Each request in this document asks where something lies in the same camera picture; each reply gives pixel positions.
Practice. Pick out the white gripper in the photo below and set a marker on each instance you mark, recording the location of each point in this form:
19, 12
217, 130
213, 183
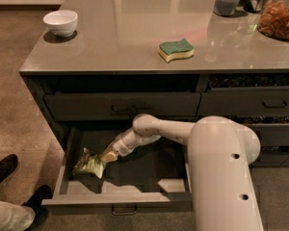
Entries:
118, 147

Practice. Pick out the green jalapeno chip bag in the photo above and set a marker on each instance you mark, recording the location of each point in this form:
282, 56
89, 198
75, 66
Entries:
89, 163

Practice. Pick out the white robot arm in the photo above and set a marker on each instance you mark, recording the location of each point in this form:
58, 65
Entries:
219, 154

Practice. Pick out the top left grey drawer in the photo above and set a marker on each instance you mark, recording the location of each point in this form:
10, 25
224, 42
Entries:
120, 105

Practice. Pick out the open middle grey drawer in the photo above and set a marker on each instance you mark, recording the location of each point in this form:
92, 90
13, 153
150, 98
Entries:
153, 178

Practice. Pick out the top right grey drawer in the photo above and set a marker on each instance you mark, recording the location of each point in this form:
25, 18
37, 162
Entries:
246, 95

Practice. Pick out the bottom right grey drawer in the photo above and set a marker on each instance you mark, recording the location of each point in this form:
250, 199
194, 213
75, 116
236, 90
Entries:
273, 156

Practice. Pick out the middle right grey drawer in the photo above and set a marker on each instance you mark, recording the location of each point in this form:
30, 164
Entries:
271, 130

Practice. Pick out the lower black shoe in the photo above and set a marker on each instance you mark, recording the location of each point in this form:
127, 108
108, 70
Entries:
34, 202

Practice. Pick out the black shoe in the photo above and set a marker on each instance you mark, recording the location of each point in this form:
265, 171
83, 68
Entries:
34, 202
7, 166

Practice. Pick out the grey kitchen counter cabinet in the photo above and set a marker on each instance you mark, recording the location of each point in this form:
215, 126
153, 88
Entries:
115, 49

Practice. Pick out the upper black shoe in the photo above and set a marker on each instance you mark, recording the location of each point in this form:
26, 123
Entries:
7, 166

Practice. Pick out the green and yellow sponge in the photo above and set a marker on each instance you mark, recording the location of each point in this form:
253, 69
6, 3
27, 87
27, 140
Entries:
176, 50

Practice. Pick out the white ceramic bowl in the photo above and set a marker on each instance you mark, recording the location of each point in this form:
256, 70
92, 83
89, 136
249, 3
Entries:
61, 23

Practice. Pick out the glass jar with snacks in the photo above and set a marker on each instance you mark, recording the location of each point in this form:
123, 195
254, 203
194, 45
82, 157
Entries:
274, 20

